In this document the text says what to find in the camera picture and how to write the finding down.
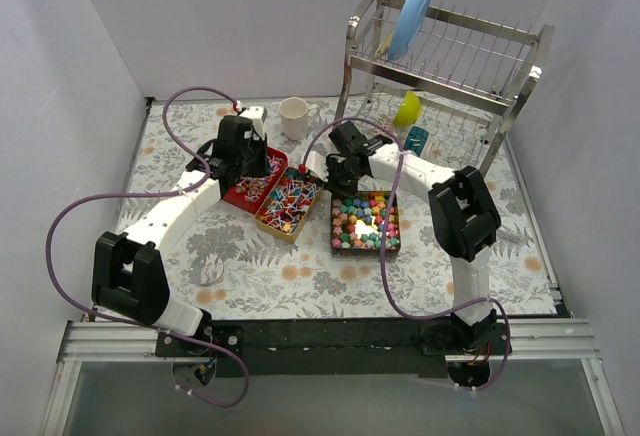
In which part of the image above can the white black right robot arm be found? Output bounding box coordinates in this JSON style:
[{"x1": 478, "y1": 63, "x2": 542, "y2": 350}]
[{"x1": 322, "y1": 118, "x2": 501, "y2": 354}]

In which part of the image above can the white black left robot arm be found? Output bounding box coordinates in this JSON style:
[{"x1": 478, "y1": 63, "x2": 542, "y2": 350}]
[{"x1": 91, "y1": 106, "x2": 269, "y2": 356}]

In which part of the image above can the gold tin of star candies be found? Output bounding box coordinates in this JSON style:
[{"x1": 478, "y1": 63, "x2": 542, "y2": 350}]
[{"x1": 330, "y1": 191, "x2": 401, "y2": 255}]

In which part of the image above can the red tin of swirl lollipops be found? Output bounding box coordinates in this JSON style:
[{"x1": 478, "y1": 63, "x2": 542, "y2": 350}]
[{"x1": 223, "y1": 148, "x2": 288, "y2": 214}]

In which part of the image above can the white ceramic mug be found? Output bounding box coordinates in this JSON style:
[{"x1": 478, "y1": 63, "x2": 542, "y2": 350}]
[{"x1": 279, "y1": 97, "x2": 320, "y2": 141}]

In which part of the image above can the teal and white container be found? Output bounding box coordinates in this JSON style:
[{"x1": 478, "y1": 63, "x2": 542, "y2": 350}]
[{"x1": 403, "y1": 125, "x2": 432, "y2": 159}]

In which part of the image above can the yellow green bowl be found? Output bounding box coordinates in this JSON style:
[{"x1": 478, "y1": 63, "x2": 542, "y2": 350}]
[{"x1": 393, "y1": 91, "x2": 422, "y2": 128}]

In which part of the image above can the gold tin of ball lollipops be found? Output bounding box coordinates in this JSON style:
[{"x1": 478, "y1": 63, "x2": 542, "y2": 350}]
[{"x1": 255, "y1": 167, "x2": 323, "y2": 244}]

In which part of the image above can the stainless steel dish rack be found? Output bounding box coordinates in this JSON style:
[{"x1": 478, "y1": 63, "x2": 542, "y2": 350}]
[{"x1": 336, "y1": 0, "x2": 554, "y2": 174}]

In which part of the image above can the light blue plate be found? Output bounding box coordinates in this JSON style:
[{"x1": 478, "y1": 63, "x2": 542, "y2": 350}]
[{"x1": 387, "y1": 0, "x2": 431, "y2": 61}]

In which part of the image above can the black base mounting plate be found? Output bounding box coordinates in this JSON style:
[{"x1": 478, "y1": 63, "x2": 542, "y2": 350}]
[{"x1": 154, "y1": 317, "x2": 511, "y2": 383}]

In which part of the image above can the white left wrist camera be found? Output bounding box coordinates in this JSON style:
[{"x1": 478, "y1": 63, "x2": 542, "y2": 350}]
[{"x1": 240, "y1": 106, "x2": 268, "y2": 139}]

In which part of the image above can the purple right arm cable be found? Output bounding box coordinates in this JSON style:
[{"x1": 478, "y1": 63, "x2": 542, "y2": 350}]
[{"x1": 302, "y1": 116, "x2": 513, "y2": 392}]

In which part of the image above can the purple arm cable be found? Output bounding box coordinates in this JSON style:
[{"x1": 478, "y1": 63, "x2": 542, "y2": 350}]
[
  {"x1": 302, "y1": 116, "x2": 513, "y2": 392},
  {"x1": 45, "y1": 86, "x2": 250, "y2": 409}
]

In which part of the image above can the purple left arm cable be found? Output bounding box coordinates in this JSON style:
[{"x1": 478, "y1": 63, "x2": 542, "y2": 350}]
[{"x1": 45, "y1": 86, "x2": 250, "y2": 409}]

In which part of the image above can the aluminium table edge rail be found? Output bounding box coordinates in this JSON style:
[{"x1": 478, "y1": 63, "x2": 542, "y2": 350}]
[{"x1": 41, "y1": 317, "x2": 624, "y2": 435}]

